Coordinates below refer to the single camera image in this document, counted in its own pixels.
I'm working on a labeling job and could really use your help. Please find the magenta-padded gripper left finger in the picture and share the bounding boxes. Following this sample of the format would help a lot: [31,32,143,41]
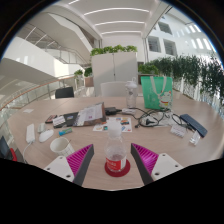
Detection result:
[43,143,95,187]

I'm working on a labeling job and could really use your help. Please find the potted plants by railing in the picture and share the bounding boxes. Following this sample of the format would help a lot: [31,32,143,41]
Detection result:
[73,66,94,88]

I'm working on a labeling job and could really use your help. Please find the flat round red coaster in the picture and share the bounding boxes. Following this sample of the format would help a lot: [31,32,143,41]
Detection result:
[104,159,132,178]

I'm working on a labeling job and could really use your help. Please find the white packet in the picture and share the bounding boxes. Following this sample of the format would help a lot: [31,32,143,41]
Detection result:
[169,123,187,139]

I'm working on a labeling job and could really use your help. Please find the tall clear drinking bottle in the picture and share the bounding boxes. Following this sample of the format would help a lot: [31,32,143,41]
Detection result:
[125,77,139,110]

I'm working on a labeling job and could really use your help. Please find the red and black card case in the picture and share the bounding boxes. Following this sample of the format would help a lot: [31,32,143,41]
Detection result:
[44,114,58,124]

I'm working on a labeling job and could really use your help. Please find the white gridded mug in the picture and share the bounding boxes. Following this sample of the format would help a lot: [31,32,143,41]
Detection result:
[49,136,76,157]

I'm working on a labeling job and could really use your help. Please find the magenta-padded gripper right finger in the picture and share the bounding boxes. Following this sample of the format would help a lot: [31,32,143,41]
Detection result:
[130,142,184,186]

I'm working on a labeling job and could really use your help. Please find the row of green trees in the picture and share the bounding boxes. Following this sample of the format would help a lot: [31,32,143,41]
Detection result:
[151,54,224,108]

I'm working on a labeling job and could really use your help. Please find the small teal tube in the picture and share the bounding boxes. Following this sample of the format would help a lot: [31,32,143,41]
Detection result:
[58,127,74,137]

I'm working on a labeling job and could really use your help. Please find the clear plastic packet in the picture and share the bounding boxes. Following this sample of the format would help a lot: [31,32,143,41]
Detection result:
[189,129,202,146]

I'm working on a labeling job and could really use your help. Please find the colourful sticker sheet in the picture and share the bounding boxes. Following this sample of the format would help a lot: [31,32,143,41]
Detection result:
[92,116,133,133]

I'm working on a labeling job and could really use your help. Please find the small white-grey device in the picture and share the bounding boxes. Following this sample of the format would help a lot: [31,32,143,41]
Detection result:
[36,122,48,134]

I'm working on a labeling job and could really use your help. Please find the white computer mouse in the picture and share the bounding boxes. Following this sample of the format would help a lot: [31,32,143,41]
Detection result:
[38,129,55,144]

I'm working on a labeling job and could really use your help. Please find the green plants atop cabinet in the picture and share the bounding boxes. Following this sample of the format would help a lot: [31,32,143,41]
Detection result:
[90,44,138,57]

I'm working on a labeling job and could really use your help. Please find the clear red-labelled water bottle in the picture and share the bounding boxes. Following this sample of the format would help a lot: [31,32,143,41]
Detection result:
[104,120,128,173]

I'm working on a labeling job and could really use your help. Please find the white cabinet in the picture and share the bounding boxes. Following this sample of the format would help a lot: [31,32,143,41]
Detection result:
[91,51,139,97]

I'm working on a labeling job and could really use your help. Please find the red and black chair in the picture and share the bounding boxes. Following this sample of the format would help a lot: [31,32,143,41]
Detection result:
[0,135,18,163]

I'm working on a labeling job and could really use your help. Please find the white power strip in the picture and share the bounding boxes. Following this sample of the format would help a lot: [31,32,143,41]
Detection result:
[25,123,36,145]

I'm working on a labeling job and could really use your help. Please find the black wallet with white card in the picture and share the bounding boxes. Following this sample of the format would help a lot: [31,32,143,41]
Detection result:
[52,111,79,129]

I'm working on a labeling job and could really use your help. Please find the black power adapter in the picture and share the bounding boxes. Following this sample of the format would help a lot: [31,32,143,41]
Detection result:
[104,106,123,116]

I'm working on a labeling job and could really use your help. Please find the black office chair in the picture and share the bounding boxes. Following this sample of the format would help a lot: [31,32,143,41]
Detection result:
[54,86,75,100]

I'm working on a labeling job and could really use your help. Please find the white chair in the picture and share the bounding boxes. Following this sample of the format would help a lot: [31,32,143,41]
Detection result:
[99,81,129,98]

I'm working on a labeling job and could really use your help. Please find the green tote bag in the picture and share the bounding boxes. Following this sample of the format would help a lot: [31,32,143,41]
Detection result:
[140,75,174,111]

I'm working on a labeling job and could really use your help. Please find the tangled black cables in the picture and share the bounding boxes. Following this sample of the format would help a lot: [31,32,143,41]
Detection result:
[131,107,188,129]

